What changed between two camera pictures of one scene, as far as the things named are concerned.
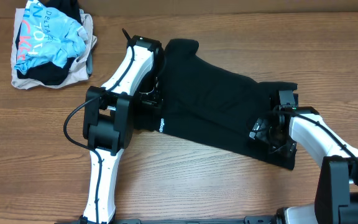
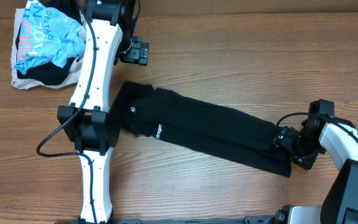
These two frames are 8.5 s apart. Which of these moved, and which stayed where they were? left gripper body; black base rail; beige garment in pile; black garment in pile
Moved: left gripper body
Stayed: black garment in pile; black base rail; beige garment in pile
